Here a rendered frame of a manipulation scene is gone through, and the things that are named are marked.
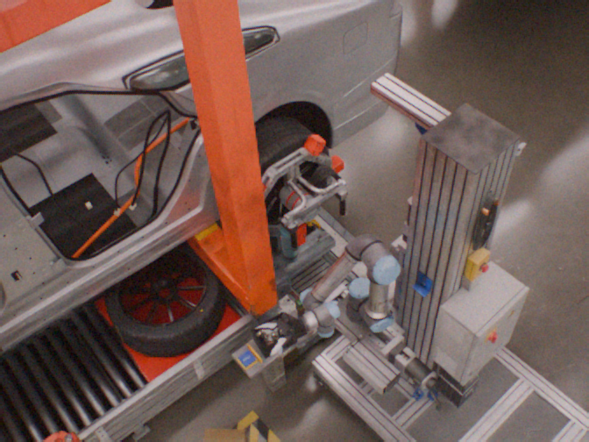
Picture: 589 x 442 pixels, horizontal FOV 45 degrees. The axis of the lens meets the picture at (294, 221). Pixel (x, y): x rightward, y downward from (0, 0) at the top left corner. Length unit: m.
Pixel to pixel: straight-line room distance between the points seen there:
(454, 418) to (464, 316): 1.03
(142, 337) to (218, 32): 1.98
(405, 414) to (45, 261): 1.99
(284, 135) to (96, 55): 1.10
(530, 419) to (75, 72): 2.82
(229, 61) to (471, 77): 3.62
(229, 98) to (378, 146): 2.78
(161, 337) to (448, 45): 3.59
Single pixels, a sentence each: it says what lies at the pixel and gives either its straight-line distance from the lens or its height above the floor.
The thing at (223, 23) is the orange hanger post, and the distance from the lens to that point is 2.45.
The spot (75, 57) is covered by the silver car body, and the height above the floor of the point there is 1.96.
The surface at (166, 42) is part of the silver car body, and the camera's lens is 3.26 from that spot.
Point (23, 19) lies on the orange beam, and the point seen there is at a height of 2.68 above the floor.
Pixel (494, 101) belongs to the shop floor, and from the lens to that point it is 5.75.
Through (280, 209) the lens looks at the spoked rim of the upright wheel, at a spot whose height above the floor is 0.67.
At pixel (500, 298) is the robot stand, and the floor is 1.23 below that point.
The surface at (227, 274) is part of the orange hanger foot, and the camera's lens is 3.82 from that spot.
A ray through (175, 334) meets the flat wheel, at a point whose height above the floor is 0.50.
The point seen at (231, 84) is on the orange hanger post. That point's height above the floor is 2.12.
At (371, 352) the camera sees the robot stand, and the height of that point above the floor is 0.72.
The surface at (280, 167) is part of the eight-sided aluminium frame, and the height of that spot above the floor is 1.10.
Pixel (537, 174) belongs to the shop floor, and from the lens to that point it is 5.29.
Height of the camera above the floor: 3.82
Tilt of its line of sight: 52 degrees down
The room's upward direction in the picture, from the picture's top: 5 degrees counter-clockwise
